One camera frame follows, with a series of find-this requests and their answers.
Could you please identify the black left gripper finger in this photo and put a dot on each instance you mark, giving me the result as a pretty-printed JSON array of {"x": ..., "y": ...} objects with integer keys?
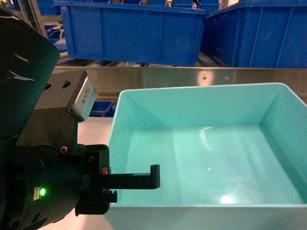
[{"x": 141, "y": 181}]

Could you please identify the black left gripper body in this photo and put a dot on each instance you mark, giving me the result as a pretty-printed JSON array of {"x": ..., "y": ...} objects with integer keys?
[{"x": 50, "y": 162}]

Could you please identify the turquoise plastic bin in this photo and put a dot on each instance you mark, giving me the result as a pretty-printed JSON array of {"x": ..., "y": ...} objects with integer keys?
[{"x": 231, "y": 157}]

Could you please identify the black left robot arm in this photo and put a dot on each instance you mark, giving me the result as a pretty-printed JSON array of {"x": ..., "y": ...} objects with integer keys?
[{"x": 27, "y": 60}]

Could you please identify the large blue bin left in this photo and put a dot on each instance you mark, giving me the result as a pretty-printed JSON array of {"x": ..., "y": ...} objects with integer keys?
[{"x": 132, "y": 32}]

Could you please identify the large blue bin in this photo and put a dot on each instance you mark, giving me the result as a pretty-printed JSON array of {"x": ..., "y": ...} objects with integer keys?
[
  {"x": 258, "y": 34},
  {"x": 132, "y": 32}
]

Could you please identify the large blue bin centre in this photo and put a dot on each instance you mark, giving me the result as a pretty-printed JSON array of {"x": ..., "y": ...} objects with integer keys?
[{"x": 258, "y": 34}]

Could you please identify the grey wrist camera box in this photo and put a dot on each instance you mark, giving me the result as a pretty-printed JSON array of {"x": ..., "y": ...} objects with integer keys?
[{"x": 85, "y": 99}]

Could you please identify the stainless steel shelf rail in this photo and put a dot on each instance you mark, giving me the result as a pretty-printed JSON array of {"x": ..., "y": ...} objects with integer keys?
[{"x": 110, "y": 81}]

